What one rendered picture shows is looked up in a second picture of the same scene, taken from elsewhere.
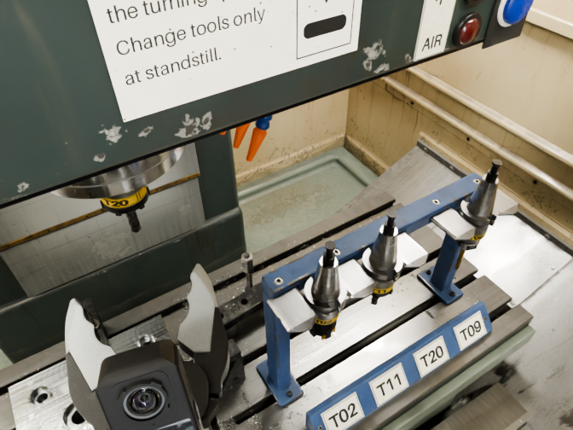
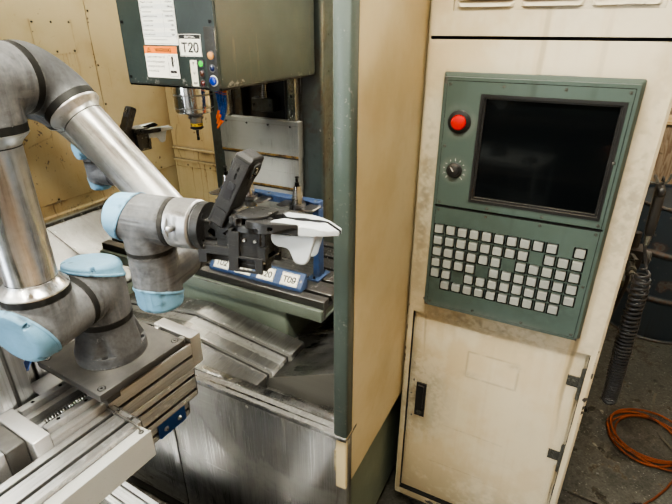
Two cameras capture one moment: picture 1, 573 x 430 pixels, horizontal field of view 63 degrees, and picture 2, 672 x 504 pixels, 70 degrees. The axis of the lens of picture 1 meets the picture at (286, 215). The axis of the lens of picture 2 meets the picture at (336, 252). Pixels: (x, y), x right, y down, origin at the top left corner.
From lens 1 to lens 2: 1.88 m
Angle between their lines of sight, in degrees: 51
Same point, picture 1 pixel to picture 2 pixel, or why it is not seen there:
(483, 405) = (283, 337)
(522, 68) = not seen: hidden behind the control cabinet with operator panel
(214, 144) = (314, 183)
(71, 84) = (143, 68)
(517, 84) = not seen: hidden behind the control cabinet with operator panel
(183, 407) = (128, 115)
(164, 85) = (153, 73)
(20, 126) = (139, 72)
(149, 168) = (184, 109)
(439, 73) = not seen: hidden behind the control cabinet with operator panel
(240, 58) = (162, 72)
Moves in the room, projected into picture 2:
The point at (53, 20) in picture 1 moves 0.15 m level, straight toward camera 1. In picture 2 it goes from (142, 60) to (105, 62)
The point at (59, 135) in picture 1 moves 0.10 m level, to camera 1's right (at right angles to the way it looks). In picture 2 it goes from (142, 75) to (148, 77)
